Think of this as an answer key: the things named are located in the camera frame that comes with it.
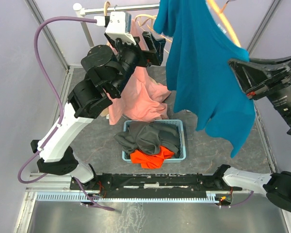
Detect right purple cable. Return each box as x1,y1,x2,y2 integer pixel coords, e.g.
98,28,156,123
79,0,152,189
229,190,255,208

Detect light blue plastic basket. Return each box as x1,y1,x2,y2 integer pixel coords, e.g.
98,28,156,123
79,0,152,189
122,119,186,164

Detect blue t shirt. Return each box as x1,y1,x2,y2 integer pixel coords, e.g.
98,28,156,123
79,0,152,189
154,0,255,157

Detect beige plastic hanger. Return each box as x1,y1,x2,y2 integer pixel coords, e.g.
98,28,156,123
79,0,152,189
134,14,172,44

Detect dark grey t shirt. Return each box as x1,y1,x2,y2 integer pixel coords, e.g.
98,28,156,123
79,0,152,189
114,121,180,158

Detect purple cable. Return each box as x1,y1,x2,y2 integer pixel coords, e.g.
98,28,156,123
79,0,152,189
229,190,255,208
17,16,114,211

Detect orange hanger of blue shirt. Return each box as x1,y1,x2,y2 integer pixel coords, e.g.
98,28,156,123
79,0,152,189
206,0,241,47

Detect beige t shirt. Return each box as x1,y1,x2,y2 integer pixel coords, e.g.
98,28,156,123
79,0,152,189
100,108,110,119

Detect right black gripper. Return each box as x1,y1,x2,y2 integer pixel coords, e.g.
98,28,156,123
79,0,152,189
225,51,291,134

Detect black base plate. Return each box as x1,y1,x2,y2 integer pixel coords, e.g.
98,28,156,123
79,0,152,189
83,165,242,198

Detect orange t shirt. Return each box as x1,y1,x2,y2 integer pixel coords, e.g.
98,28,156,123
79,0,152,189
130,146,175,169

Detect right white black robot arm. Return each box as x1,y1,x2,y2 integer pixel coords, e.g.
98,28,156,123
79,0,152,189
213,55,291,213

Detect pink t shirt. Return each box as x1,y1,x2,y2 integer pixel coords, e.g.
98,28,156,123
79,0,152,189
106,18,172,126

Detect beige hanger of beige shirt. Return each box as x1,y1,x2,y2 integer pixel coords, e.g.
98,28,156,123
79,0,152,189
103,1,111,16

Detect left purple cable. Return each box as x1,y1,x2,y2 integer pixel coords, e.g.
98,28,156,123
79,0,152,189
17,16,114,211

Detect metal clothes rack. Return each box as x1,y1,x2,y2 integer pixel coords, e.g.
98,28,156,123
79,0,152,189
73,3,159,48

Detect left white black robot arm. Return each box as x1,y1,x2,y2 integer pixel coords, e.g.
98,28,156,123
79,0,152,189
32,32,166,189

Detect light blue cable duct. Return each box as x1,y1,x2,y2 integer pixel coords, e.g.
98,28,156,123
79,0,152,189
36,192,219,204

